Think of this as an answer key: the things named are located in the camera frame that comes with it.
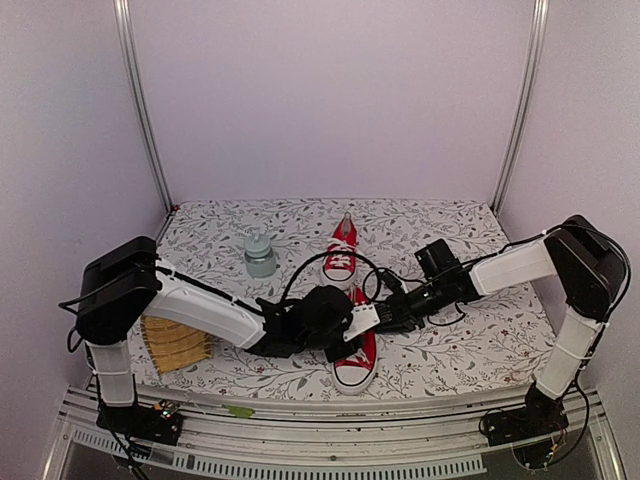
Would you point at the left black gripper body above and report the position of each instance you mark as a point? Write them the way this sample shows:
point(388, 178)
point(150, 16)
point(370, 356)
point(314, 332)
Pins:
point(337, 355)

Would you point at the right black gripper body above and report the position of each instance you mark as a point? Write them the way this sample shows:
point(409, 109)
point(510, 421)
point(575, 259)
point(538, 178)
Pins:
point(411, 314)

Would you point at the red sneaker with laces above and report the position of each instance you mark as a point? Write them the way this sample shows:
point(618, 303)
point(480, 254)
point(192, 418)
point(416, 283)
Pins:
point(339, 268)

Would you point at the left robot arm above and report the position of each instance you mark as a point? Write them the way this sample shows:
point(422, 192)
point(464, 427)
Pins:
point(133, 281)

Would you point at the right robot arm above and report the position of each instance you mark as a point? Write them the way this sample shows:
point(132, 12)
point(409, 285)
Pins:
point(545, 290)

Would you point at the floral patterned table mat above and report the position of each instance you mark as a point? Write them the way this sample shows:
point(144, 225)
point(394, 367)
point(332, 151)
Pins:
point(205, 240)

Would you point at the green tape piece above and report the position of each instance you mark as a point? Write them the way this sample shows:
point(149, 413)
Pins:
point(240, 411)

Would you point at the woven bamboo basket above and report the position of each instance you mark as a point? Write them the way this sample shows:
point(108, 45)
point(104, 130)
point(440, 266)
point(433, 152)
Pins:
point(173, 345)

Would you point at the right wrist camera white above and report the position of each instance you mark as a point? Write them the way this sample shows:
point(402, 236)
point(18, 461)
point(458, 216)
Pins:
point(392, 282)

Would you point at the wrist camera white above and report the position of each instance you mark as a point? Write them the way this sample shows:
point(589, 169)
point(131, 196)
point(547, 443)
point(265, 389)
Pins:
point(392, 282)
point(365, 318)

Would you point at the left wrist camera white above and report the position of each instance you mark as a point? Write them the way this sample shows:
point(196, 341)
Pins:
point(365, 318)

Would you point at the front aluminium rail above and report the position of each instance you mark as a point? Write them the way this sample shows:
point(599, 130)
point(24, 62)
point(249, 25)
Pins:
point(420, 438)

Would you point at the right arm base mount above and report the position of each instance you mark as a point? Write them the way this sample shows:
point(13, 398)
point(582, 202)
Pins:
point(535, 418)

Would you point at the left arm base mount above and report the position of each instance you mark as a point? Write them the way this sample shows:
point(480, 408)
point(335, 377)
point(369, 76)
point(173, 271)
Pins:
point(159, 424)

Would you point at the right aluminium frame post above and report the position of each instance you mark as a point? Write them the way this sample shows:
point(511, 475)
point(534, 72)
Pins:
point(531, 66)

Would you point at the aluminium frame post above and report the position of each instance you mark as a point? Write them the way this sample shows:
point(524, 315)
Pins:
point(531, 66)
point(125, 31)

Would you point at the left aluminium frame post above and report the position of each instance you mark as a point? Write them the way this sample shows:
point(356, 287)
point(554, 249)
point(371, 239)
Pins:
point(125, 31)

